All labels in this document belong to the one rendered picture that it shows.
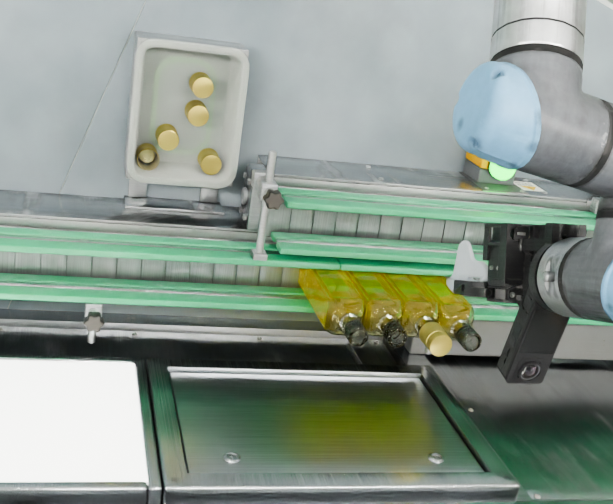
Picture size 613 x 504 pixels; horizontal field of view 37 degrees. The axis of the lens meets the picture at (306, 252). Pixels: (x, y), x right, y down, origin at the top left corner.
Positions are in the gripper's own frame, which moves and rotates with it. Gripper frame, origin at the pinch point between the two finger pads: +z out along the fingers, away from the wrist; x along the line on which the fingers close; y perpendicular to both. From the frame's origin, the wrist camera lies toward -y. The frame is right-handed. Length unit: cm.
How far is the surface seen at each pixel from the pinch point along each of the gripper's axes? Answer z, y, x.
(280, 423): 27.1, -20.8, 15.8
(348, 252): 39.0, 3.6, 3.5
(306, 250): 38.9, 3.6, 10.2
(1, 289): 43, -4, 55
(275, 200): 31.5, 10.5, 17.2
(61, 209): 51, 8, 47
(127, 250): 40, 2, 37
